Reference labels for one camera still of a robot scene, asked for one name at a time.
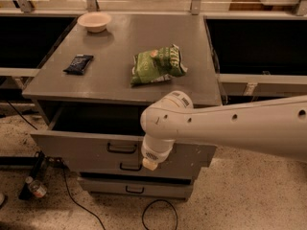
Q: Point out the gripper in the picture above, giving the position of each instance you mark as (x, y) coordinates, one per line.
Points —
(155, 154)

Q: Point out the grey top drawer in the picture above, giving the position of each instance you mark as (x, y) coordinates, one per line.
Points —
(80, 131)

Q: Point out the grey drawer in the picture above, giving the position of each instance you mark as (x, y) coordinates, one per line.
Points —
(80, 131)
(169, 170)
(135, 188)

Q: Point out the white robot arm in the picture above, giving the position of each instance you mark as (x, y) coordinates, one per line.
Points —
(277, 127)

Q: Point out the grey middle drawer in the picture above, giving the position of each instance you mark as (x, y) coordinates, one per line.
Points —
(169, 170)

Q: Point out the grey bottom drawer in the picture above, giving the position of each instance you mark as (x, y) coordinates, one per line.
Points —
(135, 188)

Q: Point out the grey drawer cabinet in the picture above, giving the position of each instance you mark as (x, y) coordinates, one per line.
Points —
(106, 79)

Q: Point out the green chip bag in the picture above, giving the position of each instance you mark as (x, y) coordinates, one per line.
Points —
(157, 65)

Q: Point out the small can on floor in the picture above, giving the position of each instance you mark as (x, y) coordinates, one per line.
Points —
(36, 187)

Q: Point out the dark blue snack packet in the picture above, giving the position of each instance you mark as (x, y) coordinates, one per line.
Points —
(78, 65)

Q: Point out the beige bowl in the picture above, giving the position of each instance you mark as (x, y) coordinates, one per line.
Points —
(94, 22)

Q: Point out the black top drawer handle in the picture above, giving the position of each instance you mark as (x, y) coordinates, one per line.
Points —
(122, 149)

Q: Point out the metal railing frame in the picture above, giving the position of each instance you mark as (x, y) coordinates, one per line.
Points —
(284, 76)

